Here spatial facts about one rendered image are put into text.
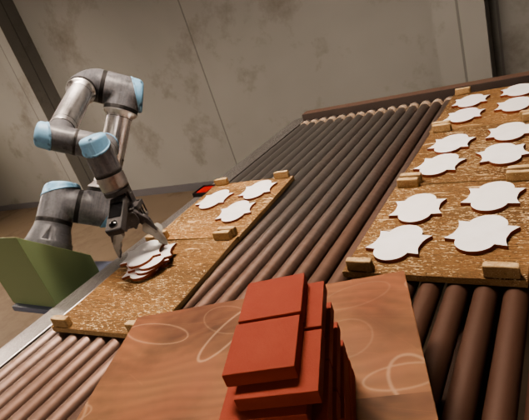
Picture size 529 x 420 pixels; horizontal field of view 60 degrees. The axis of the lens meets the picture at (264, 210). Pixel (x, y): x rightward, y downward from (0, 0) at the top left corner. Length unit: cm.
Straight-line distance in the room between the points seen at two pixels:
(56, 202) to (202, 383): 106
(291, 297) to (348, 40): 335
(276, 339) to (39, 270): 117
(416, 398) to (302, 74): 351
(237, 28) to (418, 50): 149
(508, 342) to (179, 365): 51
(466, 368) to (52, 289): 119
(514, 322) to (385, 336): 26
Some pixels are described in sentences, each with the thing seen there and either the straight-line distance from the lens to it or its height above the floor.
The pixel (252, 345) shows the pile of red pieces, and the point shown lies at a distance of 44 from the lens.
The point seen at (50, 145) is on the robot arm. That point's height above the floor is 133.
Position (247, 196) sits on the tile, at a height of 94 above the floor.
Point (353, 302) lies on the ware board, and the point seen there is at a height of 104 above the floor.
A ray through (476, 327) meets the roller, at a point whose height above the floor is 92.
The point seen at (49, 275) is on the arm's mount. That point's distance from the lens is 155.
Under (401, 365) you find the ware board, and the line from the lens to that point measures 63.
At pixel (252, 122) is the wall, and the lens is 430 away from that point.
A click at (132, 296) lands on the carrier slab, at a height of 94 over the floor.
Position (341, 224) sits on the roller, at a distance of 125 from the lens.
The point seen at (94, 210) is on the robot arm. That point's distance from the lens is 163.
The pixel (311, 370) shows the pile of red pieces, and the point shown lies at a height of 120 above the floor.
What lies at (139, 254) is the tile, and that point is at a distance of 136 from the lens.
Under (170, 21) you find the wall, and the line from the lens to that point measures 449.
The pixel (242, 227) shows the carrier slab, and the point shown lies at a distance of 136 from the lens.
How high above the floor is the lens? 148
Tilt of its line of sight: 22 degrees down
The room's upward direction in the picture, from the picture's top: 19 degrees counter-clockwise
